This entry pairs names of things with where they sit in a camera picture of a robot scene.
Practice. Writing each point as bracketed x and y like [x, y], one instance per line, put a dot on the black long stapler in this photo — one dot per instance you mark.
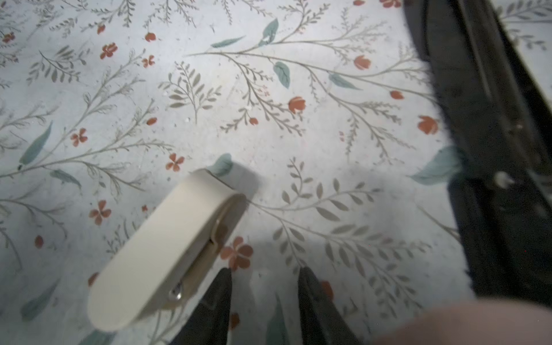
[501, 124]

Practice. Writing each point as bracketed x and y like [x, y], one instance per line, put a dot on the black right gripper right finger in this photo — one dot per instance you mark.
[320, 321]

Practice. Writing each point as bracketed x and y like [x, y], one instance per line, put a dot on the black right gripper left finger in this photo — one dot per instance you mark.
[209, 322]

